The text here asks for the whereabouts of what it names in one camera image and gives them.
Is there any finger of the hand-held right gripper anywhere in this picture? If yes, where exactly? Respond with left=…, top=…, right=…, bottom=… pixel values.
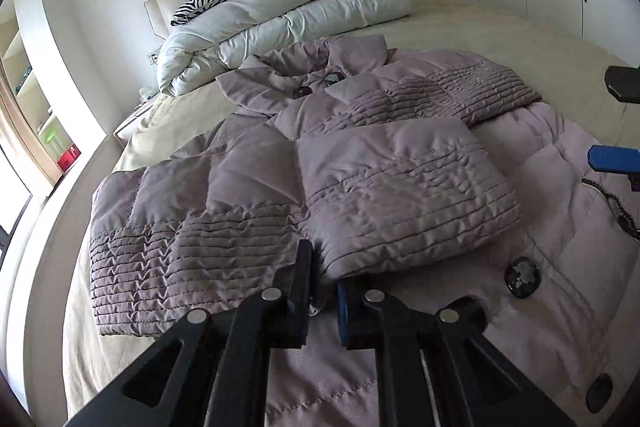
left=604, top=66, right=640, bottom=104
left=587, top=145, right=640, bottom=192

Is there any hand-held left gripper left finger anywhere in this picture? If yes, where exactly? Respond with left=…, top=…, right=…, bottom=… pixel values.
left=65, top=239, right=313, bottom=427

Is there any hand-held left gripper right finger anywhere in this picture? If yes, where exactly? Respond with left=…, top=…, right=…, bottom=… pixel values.
left=336, top=276, right=576, bottom=427

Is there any mauve quilted down jacket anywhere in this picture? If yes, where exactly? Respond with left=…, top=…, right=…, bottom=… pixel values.
left=89, top=34, right=640, bottom=427

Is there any bed with beige sheet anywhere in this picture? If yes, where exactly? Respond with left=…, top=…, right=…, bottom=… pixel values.
left=62, top=0, right=640, bottom=427

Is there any white nightstand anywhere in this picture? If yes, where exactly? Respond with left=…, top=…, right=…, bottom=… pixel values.
left=114, top=101, right=153, bottom=140

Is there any red box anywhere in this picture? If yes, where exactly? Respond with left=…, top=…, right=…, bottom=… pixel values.
left=56, top=144, right=82, bottom=170

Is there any white folded duvet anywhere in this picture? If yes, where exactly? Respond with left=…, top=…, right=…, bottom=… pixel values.
left=157, top=0, right=418, bottom=98

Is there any beige curtain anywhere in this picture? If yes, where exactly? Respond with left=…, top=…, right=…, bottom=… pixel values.
left=0, top=57, right=56, bottom=192

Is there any white wall shelf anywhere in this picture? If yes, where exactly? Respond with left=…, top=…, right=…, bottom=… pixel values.
left=0, top=19, right=81, bottom=178

